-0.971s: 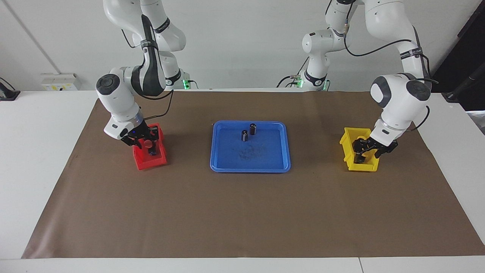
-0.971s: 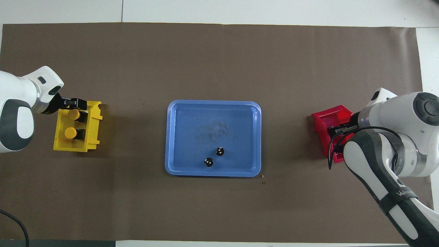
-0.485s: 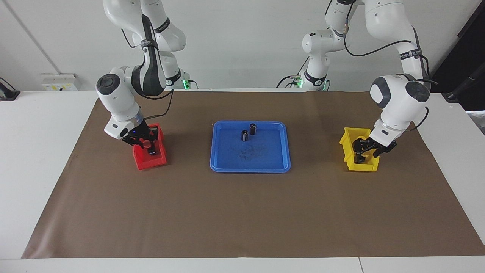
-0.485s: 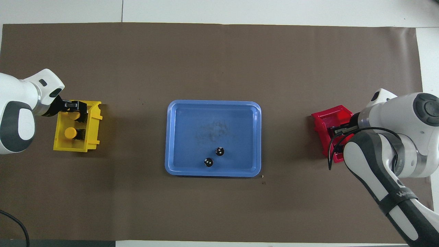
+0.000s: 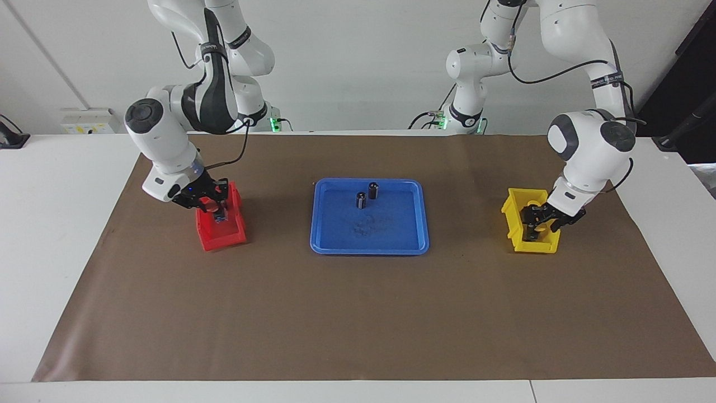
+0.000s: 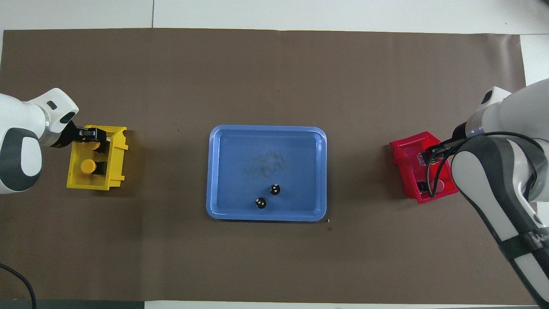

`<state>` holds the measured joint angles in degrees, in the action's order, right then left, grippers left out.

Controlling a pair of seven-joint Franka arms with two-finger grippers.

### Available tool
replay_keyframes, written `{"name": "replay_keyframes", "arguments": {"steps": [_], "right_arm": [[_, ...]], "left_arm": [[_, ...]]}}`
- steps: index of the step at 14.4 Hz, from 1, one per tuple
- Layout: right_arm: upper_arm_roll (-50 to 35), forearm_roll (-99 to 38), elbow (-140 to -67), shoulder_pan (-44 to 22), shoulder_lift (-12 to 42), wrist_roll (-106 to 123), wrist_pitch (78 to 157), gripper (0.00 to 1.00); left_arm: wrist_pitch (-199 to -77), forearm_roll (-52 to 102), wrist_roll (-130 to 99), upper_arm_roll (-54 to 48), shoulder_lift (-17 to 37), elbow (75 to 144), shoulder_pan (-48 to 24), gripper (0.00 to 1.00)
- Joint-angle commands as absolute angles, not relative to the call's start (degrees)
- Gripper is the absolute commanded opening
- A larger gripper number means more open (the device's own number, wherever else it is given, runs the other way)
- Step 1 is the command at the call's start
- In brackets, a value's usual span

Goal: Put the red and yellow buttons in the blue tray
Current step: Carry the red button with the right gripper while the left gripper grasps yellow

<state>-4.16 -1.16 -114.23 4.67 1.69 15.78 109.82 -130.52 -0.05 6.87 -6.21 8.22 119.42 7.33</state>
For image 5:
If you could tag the black desk device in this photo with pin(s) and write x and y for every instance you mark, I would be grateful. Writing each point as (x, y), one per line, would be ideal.
(11, 140)

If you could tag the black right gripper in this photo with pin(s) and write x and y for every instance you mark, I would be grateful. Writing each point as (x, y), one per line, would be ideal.
(193, 191)

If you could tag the black stand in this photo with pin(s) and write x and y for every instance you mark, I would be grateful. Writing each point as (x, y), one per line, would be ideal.
(671, 140)

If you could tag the red push button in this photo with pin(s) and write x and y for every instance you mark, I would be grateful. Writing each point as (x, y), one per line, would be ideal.
(209, 204)

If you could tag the small black cylinder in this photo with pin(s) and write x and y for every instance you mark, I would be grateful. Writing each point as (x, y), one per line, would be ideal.
(361, 200)
(373, 190)

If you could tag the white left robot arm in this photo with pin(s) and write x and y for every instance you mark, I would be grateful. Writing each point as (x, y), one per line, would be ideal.
(587, 140)

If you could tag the yellow plastic bin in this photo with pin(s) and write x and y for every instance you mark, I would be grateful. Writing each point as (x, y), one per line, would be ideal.
(537, 246)

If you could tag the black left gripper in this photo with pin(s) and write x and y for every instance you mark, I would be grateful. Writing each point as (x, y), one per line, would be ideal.
(549, 214)

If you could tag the red plastic bin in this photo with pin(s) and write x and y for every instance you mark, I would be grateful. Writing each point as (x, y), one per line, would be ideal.
(224, 238)

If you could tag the black cabinet panel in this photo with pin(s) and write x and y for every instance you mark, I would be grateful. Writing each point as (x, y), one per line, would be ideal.
(693, 73)

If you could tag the blue plastic tray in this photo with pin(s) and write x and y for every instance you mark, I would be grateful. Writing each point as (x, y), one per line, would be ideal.
(391, 229)

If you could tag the brown paper table mat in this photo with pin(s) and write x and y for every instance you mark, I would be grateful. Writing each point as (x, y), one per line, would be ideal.
(358, 313)

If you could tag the green lit base connector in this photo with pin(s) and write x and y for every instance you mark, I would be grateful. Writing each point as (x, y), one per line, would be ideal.
(441, 120)
(274, 123)

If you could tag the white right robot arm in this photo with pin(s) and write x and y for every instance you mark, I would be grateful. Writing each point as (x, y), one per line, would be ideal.
(162, 140)

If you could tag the grey metallic object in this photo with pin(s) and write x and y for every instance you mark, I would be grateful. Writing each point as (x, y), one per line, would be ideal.
(705, 179)

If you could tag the white wall socket box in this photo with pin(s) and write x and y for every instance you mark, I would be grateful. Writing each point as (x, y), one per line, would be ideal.
(89, 120)

